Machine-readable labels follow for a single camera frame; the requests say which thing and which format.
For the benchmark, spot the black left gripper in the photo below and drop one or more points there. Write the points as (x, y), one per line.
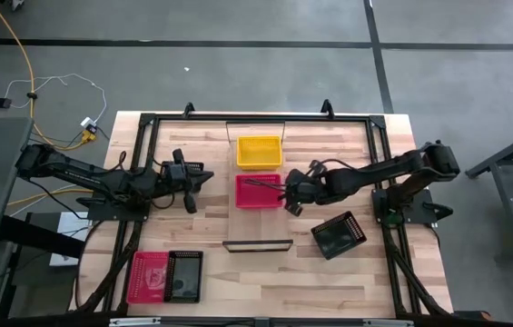
(189, 200)

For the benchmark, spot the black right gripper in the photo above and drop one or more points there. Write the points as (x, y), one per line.
(306, 188)

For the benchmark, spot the red plastic basket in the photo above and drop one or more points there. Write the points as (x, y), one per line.
(256, 197)
(147, 277)

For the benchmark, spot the yellow plastic basket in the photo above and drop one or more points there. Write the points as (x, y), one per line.
(259, 153)

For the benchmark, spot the black plastic basket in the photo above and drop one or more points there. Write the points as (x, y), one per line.
(338, 236)
(184, 277)

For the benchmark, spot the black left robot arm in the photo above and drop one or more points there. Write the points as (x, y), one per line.
(79, 175)

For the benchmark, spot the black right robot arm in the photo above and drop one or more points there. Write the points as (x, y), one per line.
(374, 172)

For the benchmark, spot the white power adapter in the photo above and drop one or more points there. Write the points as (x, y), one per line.
(88, 122)

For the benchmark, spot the white paper box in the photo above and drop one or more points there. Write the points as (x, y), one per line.
(76, 221)

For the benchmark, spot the silver metal bar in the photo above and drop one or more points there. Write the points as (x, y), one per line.
(147, 322)

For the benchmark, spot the black arch bracket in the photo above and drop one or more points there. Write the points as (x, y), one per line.
(188, 109)
(327, 108)

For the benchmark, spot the black metal rig frame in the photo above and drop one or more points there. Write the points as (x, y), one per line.
(260, 117)

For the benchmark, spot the black metal table frame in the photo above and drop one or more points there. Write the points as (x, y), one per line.
(510, 147)

